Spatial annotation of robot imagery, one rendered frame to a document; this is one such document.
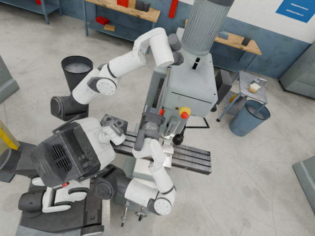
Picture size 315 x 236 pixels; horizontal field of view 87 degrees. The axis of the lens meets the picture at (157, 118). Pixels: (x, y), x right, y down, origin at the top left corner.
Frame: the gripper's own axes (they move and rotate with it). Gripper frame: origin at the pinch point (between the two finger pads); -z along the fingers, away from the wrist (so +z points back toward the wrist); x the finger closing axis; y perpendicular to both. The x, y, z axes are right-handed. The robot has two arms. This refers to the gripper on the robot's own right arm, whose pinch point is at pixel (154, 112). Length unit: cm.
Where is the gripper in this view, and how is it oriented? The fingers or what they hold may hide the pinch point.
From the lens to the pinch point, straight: 90.7
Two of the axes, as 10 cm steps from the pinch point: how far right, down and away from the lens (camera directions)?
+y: -2.3, 6.2, 7.5
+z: -1.5, 7.4, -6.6
